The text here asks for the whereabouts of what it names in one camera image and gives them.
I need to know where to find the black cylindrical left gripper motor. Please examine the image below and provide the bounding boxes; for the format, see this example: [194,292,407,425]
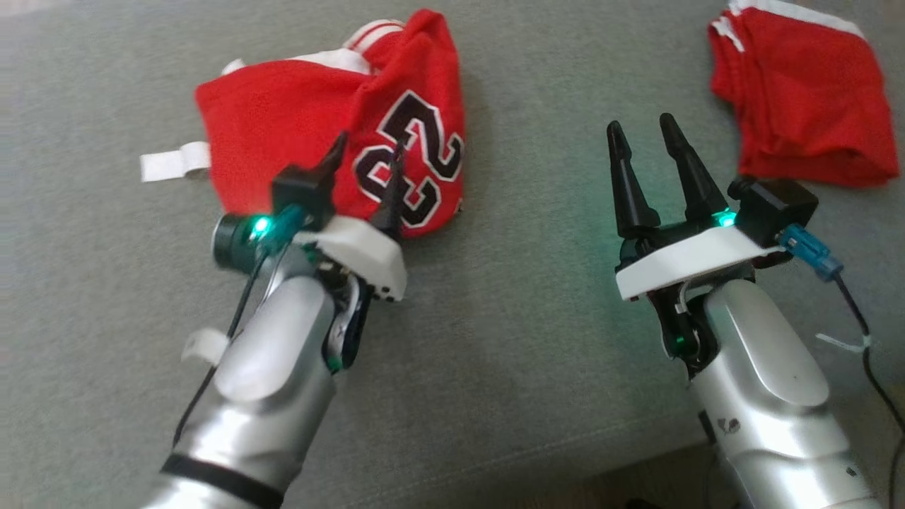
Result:
[213,212,275,274]

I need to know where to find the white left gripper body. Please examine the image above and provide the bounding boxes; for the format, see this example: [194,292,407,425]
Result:
[293,216,409,303]

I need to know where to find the teal right camera cable connector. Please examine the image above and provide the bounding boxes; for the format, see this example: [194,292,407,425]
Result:
[778,224,844,283]

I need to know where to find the teal left camera cable connector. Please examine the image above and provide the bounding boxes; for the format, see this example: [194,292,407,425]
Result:
[262,205,313,248]

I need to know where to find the white left cable strap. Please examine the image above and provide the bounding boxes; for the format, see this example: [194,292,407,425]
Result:
[182,328,231,365]

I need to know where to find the red basketball jersey number 23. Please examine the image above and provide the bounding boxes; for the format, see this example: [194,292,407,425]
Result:
[139,8,468,239]

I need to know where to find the white right cable tie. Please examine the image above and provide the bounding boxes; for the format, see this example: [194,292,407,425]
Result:
[816,332,875,355]

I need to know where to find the red mesh shorts white trim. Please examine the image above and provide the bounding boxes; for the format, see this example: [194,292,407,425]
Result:
[708,0,901,189]

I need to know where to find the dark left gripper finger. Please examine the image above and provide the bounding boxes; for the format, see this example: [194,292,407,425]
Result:
[370,141,407,238]
[317,131,349,187]

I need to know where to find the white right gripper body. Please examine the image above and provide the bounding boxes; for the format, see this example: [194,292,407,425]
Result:
[614,212,779,304]

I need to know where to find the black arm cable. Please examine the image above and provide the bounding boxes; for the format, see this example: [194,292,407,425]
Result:
[173,251,271,447]
[834,274,905,509]

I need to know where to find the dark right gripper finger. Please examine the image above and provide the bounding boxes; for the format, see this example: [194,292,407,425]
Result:
[658,113,730,224]
[606,120,662,240]

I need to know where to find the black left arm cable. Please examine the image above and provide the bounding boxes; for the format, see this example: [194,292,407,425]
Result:
[173,251,271,447]

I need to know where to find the teal camera cable connector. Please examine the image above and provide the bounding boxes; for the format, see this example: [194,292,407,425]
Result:
[262,205,313,248]
[778,224,844,283]

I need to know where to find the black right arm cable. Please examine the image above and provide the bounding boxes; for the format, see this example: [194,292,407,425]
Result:
[834,274,905,509]

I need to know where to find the large grey sofa seat cushion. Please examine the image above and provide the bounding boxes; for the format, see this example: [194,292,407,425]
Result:
[0,0,905,509]

